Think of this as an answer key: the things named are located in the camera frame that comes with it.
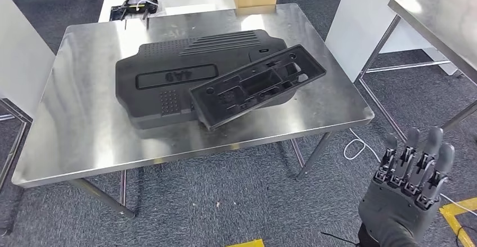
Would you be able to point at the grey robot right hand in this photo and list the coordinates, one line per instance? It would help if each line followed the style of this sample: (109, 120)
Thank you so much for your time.
(402, 215)

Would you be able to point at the black plastic frame part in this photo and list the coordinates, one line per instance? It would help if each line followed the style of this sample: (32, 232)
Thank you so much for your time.
(203, 105)

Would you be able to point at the stainless steel workbench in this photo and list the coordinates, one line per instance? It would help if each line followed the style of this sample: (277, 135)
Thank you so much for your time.
(74, 144)

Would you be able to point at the yellow floor tape square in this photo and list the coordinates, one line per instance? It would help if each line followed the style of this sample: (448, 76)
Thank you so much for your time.
(458, 205)
(246, 244)

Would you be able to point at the black plastic engine cover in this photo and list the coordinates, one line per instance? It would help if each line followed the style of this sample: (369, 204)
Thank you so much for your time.
(156, 103)

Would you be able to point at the white table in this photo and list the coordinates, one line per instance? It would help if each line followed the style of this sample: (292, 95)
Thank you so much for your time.
(186, 5)

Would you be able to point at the black antenna gadget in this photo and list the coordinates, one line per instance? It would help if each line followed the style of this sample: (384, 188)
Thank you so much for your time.
(130, 8)

